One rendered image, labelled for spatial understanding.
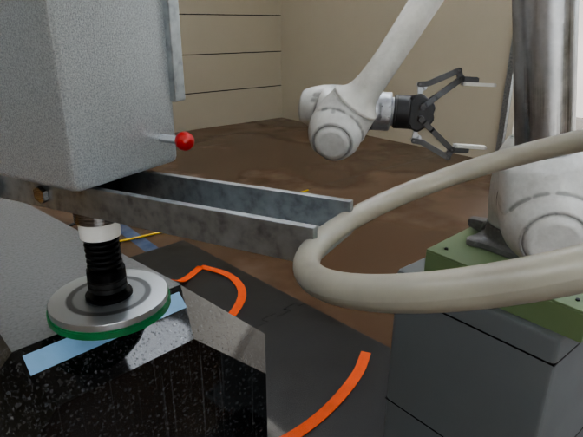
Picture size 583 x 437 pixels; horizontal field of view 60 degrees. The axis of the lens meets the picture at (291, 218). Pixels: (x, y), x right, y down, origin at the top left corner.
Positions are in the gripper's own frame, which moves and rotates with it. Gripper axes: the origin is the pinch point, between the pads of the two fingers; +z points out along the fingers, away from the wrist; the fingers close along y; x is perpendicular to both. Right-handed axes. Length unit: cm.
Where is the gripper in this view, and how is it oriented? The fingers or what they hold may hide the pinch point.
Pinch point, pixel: (484, 116)
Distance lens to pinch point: 122.4
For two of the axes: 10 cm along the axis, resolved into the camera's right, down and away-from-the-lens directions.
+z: 9.9, 0.9, -1.3
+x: 1.4, -2.6, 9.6
